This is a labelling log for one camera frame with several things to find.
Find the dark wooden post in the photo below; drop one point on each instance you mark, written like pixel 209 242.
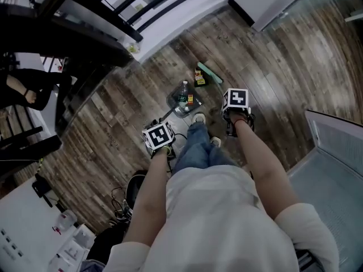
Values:
pixel 85 41

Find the frosted glass door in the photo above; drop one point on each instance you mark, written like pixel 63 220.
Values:
pixel 337 140

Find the small red yellow wrapper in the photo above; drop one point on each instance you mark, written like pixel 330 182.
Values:
pixel 190 99

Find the white cardboard box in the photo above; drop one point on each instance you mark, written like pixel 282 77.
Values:
pixel 71 252
pixel 83 235
pixel 58 263

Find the person's blue jeans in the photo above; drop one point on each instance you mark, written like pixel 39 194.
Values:
pixel 195 149

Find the person's left forearm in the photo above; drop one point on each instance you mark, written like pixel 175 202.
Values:
pixel 150 197

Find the person's left white shoe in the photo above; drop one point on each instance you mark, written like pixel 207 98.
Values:
pixel 199 118

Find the clear plastic bottle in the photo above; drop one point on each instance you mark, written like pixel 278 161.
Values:
pixel 183 91

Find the small clear container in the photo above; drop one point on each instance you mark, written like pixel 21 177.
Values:
pixel 134 48

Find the small black device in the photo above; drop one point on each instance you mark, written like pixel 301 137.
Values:
pixel 51 199

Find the curved black railing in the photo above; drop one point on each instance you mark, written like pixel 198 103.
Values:
pixel 25 133

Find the person's right white shoe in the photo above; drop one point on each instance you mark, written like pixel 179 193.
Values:
pixel 216 142

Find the person's white shirt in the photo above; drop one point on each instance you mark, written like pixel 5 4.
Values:
pixel 221 222

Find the clear plastic jug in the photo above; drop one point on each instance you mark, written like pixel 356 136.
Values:
pixel 66 220

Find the black round bin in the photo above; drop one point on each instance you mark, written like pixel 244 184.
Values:
pixel 133 191

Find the red clip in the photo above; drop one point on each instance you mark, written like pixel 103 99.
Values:
pixel 56 230

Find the person's right forearm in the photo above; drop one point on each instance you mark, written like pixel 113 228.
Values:
pixel 261 163

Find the black metal railing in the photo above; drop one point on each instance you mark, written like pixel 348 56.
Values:
pixel 133 34

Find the yellow wrist band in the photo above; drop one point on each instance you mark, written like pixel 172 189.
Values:
pixel 167 149

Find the grey dustpan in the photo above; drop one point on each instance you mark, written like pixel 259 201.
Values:
pixel 175 106

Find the yellow black striped tape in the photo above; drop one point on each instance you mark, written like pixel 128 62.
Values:
pixel 40 166

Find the white table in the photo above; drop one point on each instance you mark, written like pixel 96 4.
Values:
pixel 25 211

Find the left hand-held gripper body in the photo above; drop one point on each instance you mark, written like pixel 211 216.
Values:
pixel 157 136

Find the person's white shoe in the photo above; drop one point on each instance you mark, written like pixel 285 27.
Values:
pixel 199 118
pixel 216 142

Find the green and yellow snack bag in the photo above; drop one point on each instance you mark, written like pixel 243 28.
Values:
pixel 200 79

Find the black box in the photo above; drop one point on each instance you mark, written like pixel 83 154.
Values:
pixel 42 187

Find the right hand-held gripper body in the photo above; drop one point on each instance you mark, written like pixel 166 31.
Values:
pixel 236 98

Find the dark wooden beam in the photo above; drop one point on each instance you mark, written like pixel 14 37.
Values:
pixel 28 152

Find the green broom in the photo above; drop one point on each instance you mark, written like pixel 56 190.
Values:
pixel 211 72

